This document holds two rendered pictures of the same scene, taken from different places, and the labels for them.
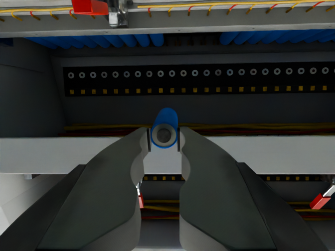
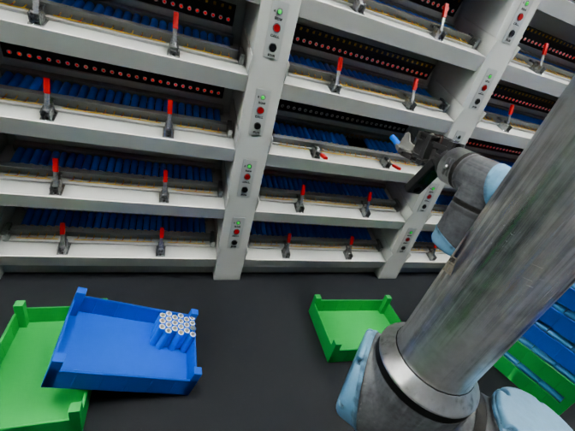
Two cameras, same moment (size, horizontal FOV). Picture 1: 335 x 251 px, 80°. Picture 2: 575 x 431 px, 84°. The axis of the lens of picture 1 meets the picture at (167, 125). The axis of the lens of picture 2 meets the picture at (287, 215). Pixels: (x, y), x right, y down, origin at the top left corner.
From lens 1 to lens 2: 96 cm
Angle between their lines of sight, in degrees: 56
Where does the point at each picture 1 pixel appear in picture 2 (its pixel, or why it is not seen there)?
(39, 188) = (453, 90)
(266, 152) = (363, 109)
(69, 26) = (397, 157)
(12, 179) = (453, 109)
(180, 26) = (369, 152)
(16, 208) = (462, 96)
